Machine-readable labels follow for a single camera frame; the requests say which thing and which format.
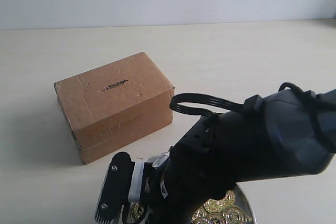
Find round metal plate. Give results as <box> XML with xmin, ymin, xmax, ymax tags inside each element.
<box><xmin>183</xmin><ymin>184</ymin><xmax>255</xmax><ymax>224</ymax></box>

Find brown cardboard slot box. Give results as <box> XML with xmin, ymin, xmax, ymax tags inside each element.
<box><xmin>54</xmin><ymin>52</ymin><xmax>174</xmax><ymax>164</ymax></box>

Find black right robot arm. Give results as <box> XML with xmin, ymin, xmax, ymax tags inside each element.
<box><xmin>125</xmin><ymin>83</ymin><xmax>335</xmax><ymax>223</ymax></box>

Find black flat ribbon cable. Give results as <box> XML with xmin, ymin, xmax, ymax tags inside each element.
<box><xmin>170</xmin><ymin>92</ymin><xmax>247</xmax><ymax>117</ymax></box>

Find gold coin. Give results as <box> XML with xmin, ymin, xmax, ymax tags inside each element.
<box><xmin>203</xmin><ymin>199</ymin><xmax>225</xmax><ymax>213</ymax></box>
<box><xmin>130</xmin><ymin>202</ymin><xmax>147</xmax><ymax>221</ymax></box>
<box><xmin>223</xmin><ymin>206</ymin><xmax>246</xmax><ymax>224</ymax></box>

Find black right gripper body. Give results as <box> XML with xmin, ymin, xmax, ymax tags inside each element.
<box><xmin>123</xmin><ymin>161</ymin><xmax>174</xmax><ymax>224</ymax></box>

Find thin black cable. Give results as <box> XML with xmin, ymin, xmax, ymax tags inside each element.
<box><xmin>278</xmin><ymin>82</ymin><xmax>336</xmax><ymax>141</ymax></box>

